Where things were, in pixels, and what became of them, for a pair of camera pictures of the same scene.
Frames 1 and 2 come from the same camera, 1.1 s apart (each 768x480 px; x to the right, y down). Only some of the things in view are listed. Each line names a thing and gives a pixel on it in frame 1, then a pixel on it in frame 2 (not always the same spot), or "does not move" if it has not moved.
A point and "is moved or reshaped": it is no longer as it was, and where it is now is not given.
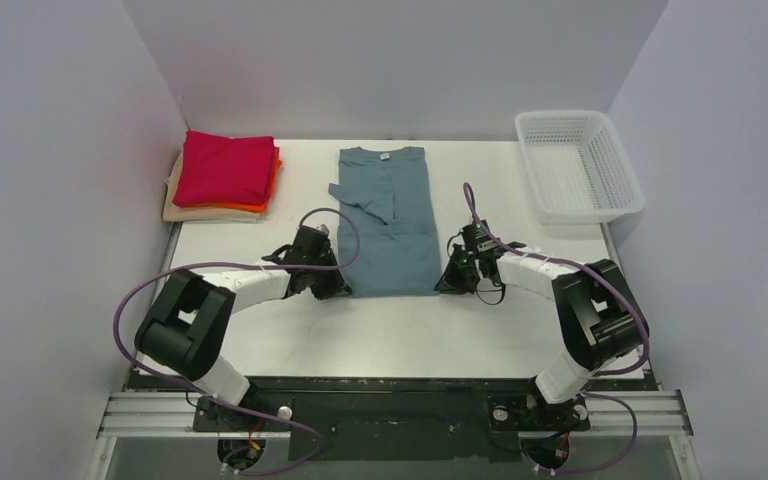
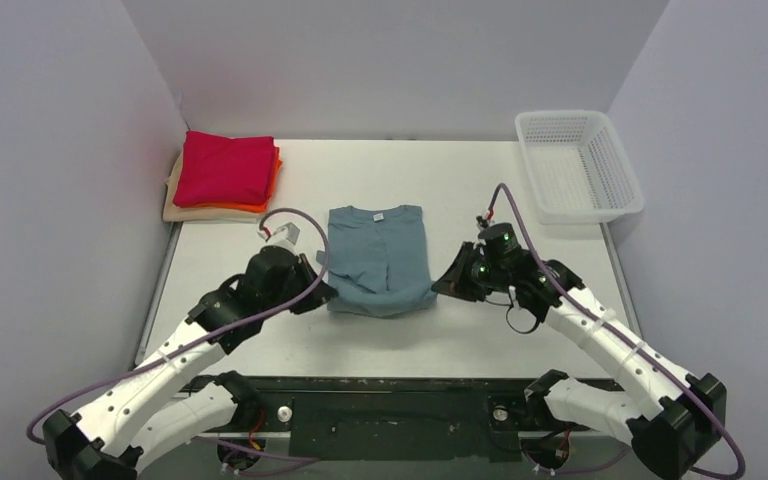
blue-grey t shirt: (388, 194) is moved or reshaped
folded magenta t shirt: (217, 170) does not move
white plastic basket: (577, 167) does not move
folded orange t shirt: (249, 207) does not move
